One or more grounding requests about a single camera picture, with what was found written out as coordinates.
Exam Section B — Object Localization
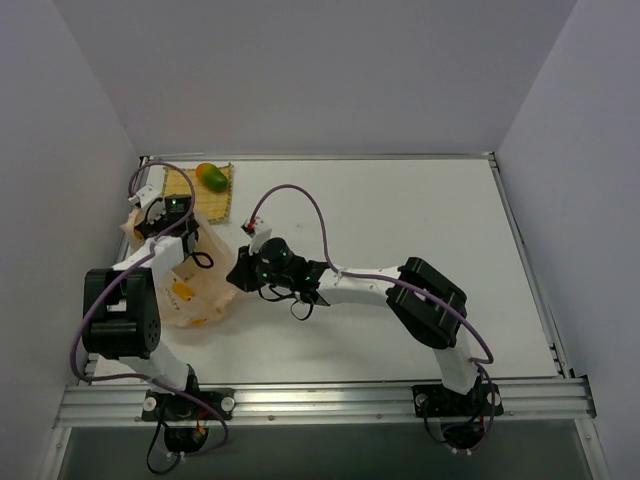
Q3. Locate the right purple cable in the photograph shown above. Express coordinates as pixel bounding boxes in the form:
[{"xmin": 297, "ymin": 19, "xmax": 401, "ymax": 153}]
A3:
[{"xmin": 248, "ymin": 184, "xmax": 501, "ymax": 451}]

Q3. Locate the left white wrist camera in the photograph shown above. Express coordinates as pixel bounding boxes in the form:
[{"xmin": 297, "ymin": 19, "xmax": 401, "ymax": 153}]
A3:
[{"xmin": 128, "ymin": 184, "xmax": 166, "ymax": 225}]

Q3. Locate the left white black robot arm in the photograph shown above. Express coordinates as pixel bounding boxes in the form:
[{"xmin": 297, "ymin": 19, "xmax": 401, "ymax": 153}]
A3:
[{"xmin": 74, "ymin": 195, "xmax": 202, "ymax": 419}]

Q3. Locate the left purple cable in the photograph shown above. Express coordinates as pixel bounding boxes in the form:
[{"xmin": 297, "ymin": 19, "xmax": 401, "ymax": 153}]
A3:
[{"xmin": 68, "ymin": 162, "xmax": 231, "ymax": 451}]

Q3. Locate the aluminium front rail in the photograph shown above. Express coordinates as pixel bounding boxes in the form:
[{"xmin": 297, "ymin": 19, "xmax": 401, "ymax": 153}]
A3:
[{"xmin": 54, "ymin": 378, "xmax": 596, "ymax": 428}]

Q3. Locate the purple cable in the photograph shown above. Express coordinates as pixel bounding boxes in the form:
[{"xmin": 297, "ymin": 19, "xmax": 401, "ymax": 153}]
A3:
[
  {"xmin": 68, "ymin": 162, "xmax": 231, "ymax": 451},
  {"xmin": 248, "ymin": 184, "xmax": 501, "ymax": 451}
]

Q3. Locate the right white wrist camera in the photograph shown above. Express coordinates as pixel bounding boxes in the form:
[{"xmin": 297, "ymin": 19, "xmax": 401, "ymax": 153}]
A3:
[{"xmin": 242, "ymin": 216, "xmax": 272, "ymax": 255}]

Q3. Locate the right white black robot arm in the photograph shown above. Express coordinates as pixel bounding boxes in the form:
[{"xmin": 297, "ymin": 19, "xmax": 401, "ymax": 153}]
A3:
[{"xmin": 226, "ymin": 237, "xmax": 480, "ymax": 413}]

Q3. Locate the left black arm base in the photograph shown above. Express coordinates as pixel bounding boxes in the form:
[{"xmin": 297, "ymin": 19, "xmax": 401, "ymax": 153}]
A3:
[{"xmin": 140, "ymin": 388, "xmax": 235, "ymax": 455}]

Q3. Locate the translucent peach plastic bag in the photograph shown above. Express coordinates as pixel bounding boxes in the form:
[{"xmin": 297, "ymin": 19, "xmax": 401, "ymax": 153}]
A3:
[{"xmin": 118, "ymin": 207, "xmax": 239, "ymax": 331}]

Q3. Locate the yellow woven bamboo mat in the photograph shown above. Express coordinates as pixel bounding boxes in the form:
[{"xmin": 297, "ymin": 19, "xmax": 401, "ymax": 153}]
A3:
[{"xmin": 162, "ymin": 163, "xmax": 234, "ymax": 224}]

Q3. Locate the orange green fake mango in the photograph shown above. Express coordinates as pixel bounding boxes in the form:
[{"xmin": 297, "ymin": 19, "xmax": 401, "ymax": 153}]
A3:
[{"xmin": 195, "ymin": 163, "xmax": 229, "ymax": 193}]

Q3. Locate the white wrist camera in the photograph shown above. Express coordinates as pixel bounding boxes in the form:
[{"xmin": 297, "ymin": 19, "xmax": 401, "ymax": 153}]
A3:
[
  {"xmin": 242, "ymin": 216, "xmax": 272, "ymax": 255},
  {"xmin": 128, "ymin": 184, "xmax": 166, "ymax": 225}
]

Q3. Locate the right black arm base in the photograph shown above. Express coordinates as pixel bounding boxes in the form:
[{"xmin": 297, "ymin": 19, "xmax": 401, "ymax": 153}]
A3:
[{"xmin": 412, "ymin": 380, "xmax": 504, "ymax": 456}]

